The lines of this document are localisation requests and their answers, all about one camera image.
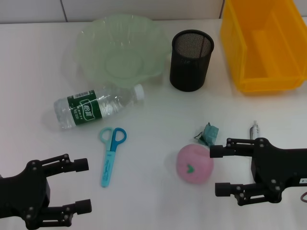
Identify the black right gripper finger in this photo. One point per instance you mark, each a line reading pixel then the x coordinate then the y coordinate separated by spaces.
pixel 223 189
pixel 218 151

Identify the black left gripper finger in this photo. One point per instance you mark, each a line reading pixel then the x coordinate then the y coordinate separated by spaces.
pixel 80 165
pixel 84 207

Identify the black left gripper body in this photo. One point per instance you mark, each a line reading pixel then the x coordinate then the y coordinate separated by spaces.
pixel 24 191

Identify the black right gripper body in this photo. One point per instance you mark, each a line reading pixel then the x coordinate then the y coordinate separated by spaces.
pixel 283 167

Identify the teal plastic wrapper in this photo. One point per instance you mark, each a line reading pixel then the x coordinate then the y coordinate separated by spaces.
pixel 208 134

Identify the blue and teal scissors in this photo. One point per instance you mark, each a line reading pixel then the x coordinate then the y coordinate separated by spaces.
pixel 108 165

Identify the pink toy peach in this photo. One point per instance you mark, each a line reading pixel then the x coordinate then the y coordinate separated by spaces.
pixel 194 165

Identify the clear green-label water bottle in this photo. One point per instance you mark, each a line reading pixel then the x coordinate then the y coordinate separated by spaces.
pixel 84 109

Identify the silver ballpoint pen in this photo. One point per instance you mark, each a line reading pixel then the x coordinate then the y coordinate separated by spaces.
pixel 254 131

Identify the black mesh pen holder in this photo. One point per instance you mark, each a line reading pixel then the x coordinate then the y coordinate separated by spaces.
pixel 189 72

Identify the translucent green fruit plate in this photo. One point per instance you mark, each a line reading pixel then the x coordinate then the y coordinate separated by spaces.
pixel 120 48

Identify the yellow plastic bin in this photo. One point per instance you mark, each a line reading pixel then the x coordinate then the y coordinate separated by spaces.
pixel 271 81

